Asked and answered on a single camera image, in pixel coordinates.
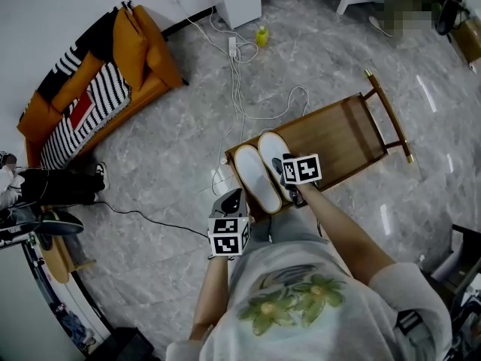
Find person's right forearm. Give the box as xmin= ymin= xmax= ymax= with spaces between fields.
xmin=298 ymin=181 xmax=398 ymax=286

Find black frame desk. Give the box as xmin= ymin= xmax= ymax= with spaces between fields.
xmin=428 ymin=223 xmax=481 ymax=315

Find person's white printed shirt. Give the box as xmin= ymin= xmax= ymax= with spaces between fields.
xmin=165 ymin=244 xmax=454 ymax=361

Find black throw with white stripes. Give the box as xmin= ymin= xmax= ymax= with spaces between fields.
xmin=20 ymin=4 xmax=123 ymax=122

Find white power strip with cables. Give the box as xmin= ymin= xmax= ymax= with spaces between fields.
xmin=186 ymin=8 xmax=310 ymax=197

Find person's left forearm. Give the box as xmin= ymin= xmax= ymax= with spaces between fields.
xmin=189 ymin=256 xmax=231 ymax=341

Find black cable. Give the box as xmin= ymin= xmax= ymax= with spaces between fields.
xmin=93 ymin=200 xmax=210 ymax=239

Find orange sofa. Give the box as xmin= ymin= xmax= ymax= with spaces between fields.
xmin=17 ymin=4 xmax=185 ymax=171

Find person's grey trousers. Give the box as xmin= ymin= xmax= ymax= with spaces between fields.
xmin=240 ymin=208 xmax=331 ymax=255

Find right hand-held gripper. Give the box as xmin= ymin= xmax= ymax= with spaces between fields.
xmin=271 ymin=153 xmax=323 ymax=209

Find striped blanket with red patch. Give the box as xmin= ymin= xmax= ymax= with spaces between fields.
xmin=39 ymin=62 xmax=132 ymax=171

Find cardboard box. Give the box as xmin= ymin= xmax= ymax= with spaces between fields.
xmin=450 ymin=19 xmax=481 ymax=65

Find wooden shelf cart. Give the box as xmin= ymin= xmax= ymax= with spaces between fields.
xmin=224 ymin=68 xmax=416 ymax=224

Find black box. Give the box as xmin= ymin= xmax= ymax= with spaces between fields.
xmin=95 ymin=326 xmax=155 ymax=361

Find light wooden stool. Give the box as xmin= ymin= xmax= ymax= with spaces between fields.
xmin=39 ymin=235 xmax=98 ymax=285

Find black office chair seat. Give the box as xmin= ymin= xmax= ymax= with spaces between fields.
xmin=37 ymin=220 xmax=86 ymax=237

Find white slipper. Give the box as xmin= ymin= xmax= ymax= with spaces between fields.
xmin=257 ymin=131 xmax=301 ymax=204
xmin=233 ymin=144 xmax=283 ymax=215

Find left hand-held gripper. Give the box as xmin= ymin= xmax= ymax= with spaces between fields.
xmin=207 ymin=187 xmax=252 ymax=258

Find white water dispenser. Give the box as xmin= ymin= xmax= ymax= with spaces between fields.
xmin=216 ymin=0 xmax=263 ymax=30

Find white desk with black edge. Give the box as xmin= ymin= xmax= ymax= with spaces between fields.
xmin=0 ymin=238 xmax=113 ymax=361

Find orange cushion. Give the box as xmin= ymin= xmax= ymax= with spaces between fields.
xmin=111 ymin=8 xmax=150 ymax=92

